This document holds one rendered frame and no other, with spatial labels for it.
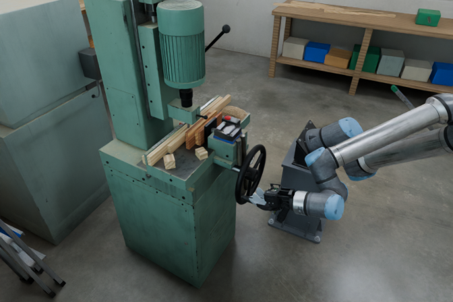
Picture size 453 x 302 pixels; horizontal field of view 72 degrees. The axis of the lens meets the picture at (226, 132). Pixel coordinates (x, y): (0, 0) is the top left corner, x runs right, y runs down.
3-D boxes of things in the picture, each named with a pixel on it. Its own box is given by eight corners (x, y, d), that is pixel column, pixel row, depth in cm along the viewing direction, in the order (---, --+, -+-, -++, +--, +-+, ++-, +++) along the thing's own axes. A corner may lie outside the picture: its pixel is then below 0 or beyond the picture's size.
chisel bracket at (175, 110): (192, 128, 141) (191, 112, 136) (168, 119, 147) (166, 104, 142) (201, 120, 147) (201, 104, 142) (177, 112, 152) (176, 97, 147)
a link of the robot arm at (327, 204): (345, 214, 117) (338, 226, 109) (312, 209, 124) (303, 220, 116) (344, 191, 115) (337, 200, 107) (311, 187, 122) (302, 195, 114)
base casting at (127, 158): (193, 207, 139) (191, 192, 134) (101, 164, 162) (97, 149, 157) (239, 152, 171) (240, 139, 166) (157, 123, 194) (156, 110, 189)
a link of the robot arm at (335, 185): (340, 171, 127) (332, 180, 117) (354, 197, 126) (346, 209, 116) (320, 178, 133) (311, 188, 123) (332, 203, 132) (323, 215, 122)
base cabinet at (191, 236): (199, 290, 180) (193, 207, 139) (125, 246, 203) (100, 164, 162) (236, 233, 212) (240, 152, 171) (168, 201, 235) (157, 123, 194)
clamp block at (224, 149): (232, 162, 140) (232, 147, 135) (207, 153, 145) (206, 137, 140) (247, 145, 150) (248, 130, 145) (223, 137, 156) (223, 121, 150)
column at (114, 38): (147, 153, 156) (121, -1, 114) (114, 139, 164) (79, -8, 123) (174, 131, 172) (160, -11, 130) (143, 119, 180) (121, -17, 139)
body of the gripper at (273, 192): (269, 182, 129) (296, 185, 122) (273, 199, 132) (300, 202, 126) (261, 194, 123) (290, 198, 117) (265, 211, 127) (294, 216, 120)
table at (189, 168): (205, 201, 125) (204, 190, 122) (146, 174, 137) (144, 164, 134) (265, 127, 168) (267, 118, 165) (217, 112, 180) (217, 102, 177)
